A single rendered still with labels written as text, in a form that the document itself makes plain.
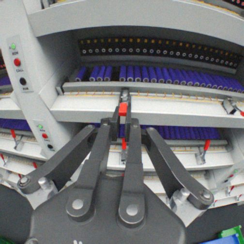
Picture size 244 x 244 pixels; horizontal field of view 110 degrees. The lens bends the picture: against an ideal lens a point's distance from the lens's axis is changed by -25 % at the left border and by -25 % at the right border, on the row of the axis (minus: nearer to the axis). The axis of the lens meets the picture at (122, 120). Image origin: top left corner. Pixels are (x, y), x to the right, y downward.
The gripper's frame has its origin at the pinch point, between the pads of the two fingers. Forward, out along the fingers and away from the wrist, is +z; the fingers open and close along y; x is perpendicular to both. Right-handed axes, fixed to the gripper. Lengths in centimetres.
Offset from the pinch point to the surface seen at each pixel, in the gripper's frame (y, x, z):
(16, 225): -90, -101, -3
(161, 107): 8.2, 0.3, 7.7
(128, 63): 0.3, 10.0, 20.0
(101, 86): -5.4, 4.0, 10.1
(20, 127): -48, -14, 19
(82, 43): -13.3, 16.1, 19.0
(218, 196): 63, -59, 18
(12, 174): -85, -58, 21
